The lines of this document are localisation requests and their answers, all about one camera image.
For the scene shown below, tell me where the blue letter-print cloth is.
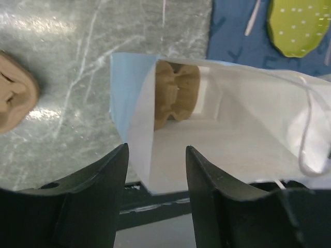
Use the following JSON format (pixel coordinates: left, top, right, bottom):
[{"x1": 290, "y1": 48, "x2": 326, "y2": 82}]
[{"x1": 206, "y1": 1, "x2": 330, "y2": 76}]

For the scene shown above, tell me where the silver fork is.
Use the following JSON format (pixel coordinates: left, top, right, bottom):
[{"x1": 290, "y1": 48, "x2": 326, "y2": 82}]
[{"x1": 244, "y1": 0, "x2": 261, "y2": 36}]

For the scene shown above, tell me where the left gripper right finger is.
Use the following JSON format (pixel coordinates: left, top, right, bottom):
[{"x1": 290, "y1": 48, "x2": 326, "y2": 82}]
[{"x1": 186, "y1": 146, "x2": 330, "y2": 247}]

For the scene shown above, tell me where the cardboard cup carrier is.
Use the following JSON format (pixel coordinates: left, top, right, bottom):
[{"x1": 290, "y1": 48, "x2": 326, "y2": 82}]
[
  {"x1": 154, "y1": 60, "x2": 201, "y2": 130},
  {"x1": 1, "y1": 51, "x2": 39, "y2": 133}
]

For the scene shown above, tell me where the light blue paper bag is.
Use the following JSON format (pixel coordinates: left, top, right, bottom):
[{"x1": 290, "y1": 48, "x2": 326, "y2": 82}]
[{"x1": 110, "y1": 52, "x2": 330, "y2": 194}]

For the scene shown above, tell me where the yellow dotted plate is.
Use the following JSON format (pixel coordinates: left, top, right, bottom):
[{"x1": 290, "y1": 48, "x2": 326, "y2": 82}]
[{"x1": 267, "y1": 0, "x2": 330, "y2": 58}]

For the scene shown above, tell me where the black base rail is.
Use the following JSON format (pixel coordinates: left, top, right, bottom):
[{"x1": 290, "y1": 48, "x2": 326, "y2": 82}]
[{"x1": 117, "y1": 182, "x2": 191, "y2": 230}]

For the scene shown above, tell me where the silver spoon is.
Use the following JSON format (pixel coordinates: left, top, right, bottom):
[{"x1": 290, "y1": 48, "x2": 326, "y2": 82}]
[{"x1": 324, "y1": 43, "x2": 331, "y2": 66}]

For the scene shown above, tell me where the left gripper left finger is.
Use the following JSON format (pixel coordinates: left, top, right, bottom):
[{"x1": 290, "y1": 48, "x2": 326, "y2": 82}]
[{"x1": 1, "y1": 144, "x2": 129, "y2": 247}]

